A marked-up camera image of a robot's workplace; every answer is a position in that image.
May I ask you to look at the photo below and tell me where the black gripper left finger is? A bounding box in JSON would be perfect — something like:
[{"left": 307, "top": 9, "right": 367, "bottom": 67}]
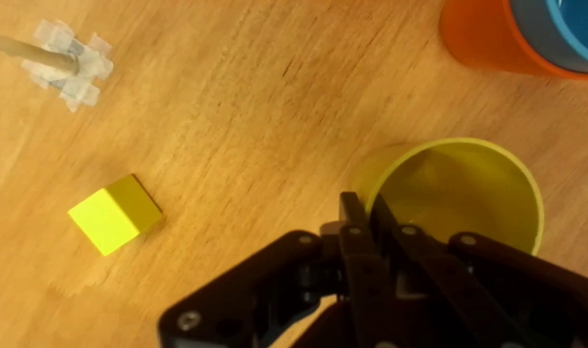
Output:
[{"left": 157, "top": 189, "right": 383, "bottom": 348}]

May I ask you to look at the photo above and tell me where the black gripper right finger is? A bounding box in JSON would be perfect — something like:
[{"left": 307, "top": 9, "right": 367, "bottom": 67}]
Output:
[{"left": 369, "top": 192, "right": 588, "bottom": 348}]

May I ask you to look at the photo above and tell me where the yellow plastic cup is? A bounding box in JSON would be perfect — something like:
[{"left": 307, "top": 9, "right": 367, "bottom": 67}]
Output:
[{"left": 356, "top": 134, "right": 545, "bottom": 258}]

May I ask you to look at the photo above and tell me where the blue plastic cup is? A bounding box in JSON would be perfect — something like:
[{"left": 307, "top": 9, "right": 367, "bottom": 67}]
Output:
[{"left": 509, "top": 0, "right": 588, "bottom": 73}]

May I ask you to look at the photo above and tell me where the orange plastic cup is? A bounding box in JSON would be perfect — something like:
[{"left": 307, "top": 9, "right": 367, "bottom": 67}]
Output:
[{"left": 437, "top": 0, "right": 588, "bottom": 80}]

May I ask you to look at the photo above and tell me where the yellow cube block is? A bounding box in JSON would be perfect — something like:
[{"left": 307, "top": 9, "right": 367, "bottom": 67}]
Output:
[{"left": 66, "top": 171, "right": 166, "bottom": 258}]

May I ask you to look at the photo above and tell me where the clear plastic stick piece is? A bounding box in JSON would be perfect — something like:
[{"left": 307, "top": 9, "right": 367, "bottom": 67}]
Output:
[{"left": 0, "top": 17, "right": 116, "bottom": 113}]

